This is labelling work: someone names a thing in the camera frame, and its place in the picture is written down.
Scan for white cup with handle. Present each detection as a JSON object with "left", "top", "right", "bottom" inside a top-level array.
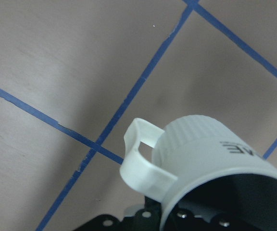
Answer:
[{"left": 120, "top": 115, "right": 277, "bottom": 231}]

